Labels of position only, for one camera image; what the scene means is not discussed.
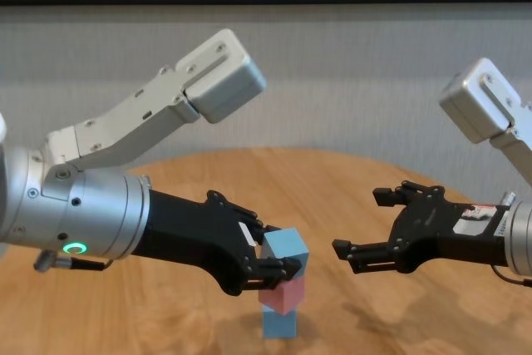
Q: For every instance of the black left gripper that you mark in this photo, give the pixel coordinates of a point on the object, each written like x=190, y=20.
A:
x=195, y=234

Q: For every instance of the blue building block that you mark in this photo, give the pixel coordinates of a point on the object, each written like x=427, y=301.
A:
x=287, y=247
x=279, y=323

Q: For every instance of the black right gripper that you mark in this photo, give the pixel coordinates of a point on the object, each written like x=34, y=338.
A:
x=440, y=230

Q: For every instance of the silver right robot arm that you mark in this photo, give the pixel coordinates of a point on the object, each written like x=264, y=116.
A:
x=521, y=238

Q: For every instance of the black wall rail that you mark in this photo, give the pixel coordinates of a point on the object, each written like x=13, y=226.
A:
x=266, y=0

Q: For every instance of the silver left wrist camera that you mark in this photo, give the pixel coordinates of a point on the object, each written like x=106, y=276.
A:
x=220, y=80

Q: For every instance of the pink building block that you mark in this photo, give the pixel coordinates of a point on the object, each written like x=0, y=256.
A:
x=282, y=294

